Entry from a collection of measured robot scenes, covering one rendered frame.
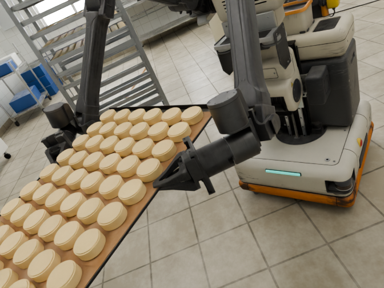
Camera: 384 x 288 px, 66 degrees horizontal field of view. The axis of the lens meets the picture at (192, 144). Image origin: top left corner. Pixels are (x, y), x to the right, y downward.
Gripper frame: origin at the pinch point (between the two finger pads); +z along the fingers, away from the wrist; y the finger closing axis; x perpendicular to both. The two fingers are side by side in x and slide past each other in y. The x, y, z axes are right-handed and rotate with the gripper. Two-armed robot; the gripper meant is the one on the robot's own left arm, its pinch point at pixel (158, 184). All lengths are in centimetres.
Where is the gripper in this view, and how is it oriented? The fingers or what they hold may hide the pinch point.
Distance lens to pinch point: 56.2
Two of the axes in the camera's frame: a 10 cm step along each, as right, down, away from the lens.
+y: 3.8, 7.6, 5.3
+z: -9.0, 4.3, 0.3
